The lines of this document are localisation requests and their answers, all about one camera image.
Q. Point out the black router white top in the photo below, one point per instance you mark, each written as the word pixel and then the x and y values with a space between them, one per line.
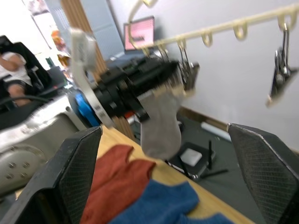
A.
pixel 191 157

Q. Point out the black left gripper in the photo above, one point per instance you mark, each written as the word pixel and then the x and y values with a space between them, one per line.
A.
pixel 119 91

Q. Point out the blue sock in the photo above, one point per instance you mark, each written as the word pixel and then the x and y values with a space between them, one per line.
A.
pixel 161 203

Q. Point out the seated person white shirt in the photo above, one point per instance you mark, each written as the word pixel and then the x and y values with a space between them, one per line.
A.
pixel 11 67

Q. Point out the grey sock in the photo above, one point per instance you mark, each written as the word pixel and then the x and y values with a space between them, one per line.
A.
pixel 161 130

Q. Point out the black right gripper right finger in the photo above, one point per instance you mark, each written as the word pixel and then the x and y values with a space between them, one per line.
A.
pixel 268 175

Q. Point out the wooden baseboard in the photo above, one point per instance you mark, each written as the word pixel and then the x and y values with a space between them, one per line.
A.
pixel 210 120

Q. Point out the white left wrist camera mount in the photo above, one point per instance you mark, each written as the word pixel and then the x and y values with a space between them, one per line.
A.
pixel 81 51

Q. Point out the monitor with pink screen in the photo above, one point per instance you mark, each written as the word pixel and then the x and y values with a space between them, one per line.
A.
pixel 140 30

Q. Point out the cream plastic clip hanger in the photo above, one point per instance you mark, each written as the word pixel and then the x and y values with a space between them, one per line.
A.
pixel 224 26

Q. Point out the grey partition panel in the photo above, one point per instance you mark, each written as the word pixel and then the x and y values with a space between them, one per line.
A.
pixel 100 23

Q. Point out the long pastel box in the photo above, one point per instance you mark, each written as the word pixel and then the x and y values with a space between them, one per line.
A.
pixel 215 130

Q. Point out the black office chair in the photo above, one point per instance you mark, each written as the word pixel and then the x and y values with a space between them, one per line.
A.
pixel 35 60

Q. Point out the metal clip cream tip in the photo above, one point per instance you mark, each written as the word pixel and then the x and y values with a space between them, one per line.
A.
pixel 147 52
pixel 280 79
pixel 163 53
pixel 190 77

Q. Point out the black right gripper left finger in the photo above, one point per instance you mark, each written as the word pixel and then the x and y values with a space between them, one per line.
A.
pixel 70 163

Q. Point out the red sock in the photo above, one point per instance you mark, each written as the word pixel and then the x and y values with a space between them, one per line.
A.
pixel 116 177

